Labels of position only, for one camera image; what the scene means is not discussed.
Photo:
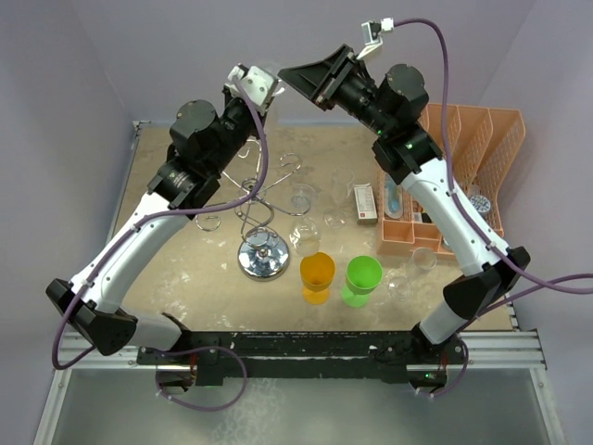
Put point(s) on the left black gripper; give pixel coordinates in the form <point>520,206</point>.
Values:
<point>232,103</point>

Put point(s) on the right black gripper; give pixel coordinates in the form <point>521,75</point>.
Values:
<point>321,81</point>

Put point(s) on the clear wine glass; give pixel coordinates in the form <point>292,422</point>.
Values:
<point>400,283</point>
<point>276,108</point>
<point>305,235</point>

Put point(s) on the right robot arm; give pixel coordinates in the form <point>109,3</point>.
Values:
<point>411,157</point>

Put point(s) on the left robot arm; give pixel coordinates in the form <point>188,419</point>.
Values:
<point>203,143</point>

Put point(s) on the chrome wine glass rack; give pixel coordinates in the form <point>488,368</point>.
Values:
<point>263,254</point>

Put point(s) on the clear tall glass back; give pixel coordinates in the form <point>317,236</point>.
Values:
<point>342,183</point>

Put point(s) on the white red small box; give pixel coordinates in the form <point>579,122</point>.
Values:
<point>365,204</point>

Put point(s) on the blue item in tray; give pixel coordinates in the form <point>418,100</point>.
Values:
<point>393,199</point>

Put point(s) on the orange desk file organizer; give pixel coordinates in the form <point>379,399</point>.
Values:
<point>484,144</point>

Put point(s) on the orange plastic goblet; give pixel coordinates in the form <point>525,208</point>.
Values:
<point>317,274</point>

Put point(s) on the green plastic goblet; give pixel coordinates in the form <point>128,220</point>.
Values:
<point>363,275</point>

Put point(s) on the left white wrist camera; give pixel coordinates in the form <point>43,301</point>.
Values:
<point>257,83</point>

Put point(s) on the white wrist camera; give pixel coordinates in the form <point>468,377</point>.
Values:
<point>372,33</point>
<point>257,83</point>

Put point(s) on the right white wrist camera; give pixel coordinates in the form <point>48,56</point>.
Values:
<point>372,33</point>

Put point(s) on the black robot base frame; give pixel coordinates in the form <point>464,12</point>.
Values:
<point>209,357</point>

